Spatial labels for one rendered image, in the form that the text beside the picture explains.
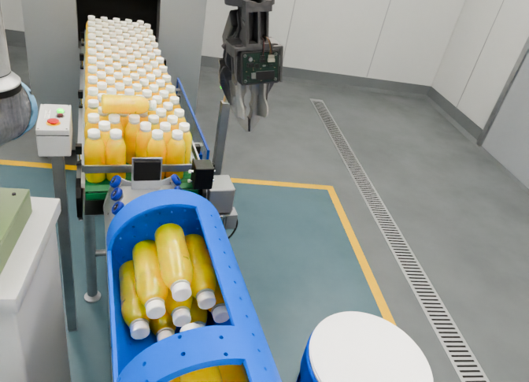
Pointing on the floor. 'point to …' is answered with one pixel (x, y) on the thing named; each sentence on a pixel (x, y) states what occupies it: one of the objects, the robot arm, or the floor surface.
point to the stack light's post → (220, 136)
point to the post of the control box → (64, 240)
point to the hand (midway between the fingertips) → (247, 121)
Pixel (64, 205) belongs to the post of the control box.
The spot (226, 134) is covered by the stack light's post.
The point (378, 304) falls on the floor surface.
